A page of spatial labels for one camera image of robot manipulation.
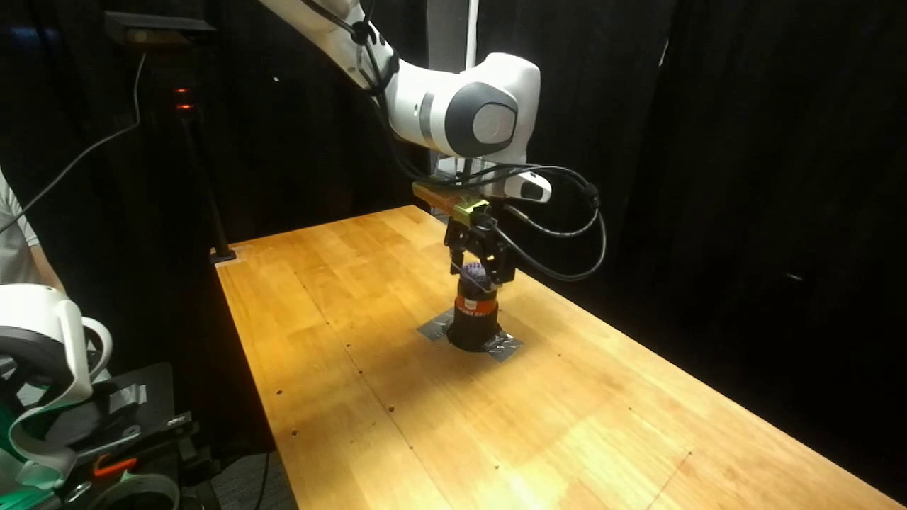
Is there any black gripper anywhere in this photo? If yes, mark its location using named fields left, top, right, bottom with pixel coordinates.
left=441, top=196, right=519, bottom=288

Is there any brown cup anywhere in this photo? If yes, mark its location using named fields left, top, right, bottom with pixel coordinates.
left=445, top=263, right=505, bottom=354

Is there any grey tape piece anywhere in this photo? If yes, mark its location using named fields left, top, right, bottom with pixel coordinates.
left=481, top=332, right=525, bottom=363
left=416, top=308, right=457, bottom=342

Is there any white vertical pole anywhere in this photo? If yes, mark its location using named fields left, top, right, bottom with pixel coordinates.
left=457, top=0, right=481, bottom=72

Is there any black equipment case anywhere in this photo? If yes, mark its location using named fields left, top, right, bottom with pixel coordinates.
left=36, top=363, right=224, bottom=510

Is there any white machine housing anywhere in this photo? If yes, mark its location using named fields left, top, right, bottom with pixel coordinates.
left=0, top=168, right=117, bottom=475

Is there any orange band ring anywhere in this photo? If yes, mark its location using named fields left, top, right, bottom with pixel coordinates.
left=450, top=295, right=502, bottom=320

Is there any brass coloured wrist mount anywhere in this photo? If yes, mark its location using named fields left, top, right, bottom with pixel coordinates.
left=410, top=179, right=493, bottom=227

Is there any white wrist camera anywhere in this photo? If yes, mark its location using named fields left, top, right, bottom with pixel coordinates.
left=489, top=168, right=556, bottom=208

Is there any black looped cable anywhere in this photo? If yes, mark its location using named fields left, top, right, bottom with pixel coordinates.
left=458, top=162, right=608, bottom=286

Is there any black camera tripod stand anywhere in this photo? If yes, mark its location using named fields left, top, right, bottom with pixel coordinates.
left=102, top=9, right=237, bottom=263

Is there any thin white cable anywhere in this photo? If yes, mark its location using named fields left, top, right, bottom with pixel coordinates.
left=0, top=50, right=151, bottom=236

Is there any orange handled tool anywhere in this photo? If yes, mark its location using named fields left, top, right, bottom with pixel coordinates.
left=90, top=453, right=142, bottom=481

